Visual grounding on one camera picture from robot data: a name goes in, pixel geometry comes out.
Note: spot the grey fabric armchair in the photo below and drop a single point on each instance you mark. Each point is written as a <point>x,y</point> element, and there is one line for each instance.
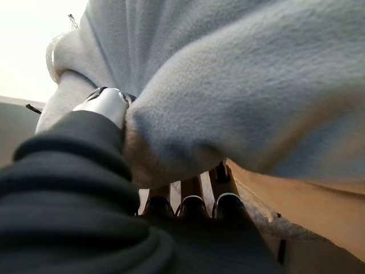
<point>271,222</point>

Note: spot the white fringed cushion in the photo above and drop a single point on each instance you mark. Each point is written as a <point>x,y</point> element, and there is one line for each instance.
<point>228,85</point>

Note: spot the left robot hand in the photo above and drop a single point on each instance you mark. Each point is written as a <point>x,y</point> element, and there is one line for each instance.
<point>71,214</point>

